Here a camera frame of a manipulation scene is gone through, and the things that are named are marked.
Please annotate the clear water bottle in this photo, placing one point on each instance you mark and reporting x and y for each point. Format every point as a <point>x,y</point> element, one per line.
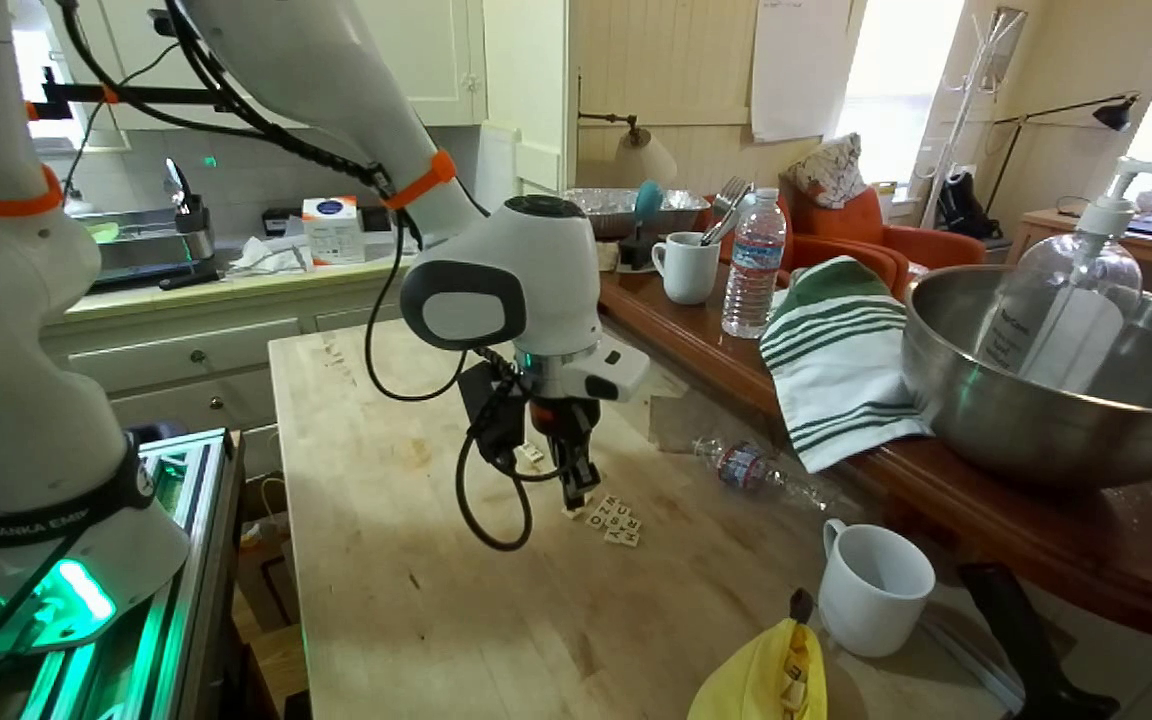
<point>754,265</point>

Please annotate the orange armchair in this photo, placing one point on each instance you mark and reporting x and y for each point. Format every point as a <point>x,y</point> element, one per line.
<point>858,230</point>

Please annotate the yellow plastic bag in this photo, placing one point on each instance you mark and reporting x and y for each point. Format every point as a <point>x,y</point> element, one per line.
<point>775,677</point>

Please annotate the green striped towel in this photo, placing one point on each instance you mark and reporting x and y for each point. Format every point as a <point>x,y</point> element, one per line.
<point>835,348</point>

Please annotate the black desk lamp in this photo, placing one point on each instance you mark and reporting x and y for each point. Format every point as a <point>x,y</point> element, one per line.
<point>1110,112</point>

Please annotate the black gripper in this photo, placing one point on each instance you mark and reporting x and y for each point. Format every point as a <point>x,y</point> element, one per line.
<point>571,425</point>

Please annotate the white mug near table edge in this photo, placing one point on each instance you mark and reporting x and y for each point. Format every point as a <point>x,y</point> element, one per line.
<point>872,584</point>

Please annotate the steel mixing bowl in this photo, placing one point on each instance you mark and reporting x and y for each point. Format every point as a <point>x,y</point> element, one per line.
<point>1059,437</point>

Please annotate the white ceramic mug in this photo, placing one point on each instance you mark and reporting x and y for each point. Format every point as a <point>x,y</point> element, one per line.
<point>685,265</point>

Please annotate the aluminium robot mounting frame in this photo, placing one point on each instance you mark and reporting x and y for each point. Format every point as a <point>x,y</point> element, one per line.
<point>127,625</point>

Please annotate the hand sanitizer pump bottle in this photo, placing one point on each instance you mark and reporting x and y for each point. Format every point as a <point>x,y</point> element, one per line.
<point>1066,303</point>

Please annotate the crushed plastic bottle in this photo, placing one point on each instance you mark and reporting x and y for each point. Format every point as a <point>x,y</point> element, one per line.
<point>750,474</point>

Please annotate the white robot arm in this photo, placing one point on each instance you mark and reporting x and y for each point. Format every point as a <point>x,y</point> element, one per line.
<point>80,534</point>

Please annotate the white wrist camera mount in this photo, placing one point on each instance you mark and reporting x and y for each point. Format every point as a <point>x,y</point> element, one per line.
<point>608,368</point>

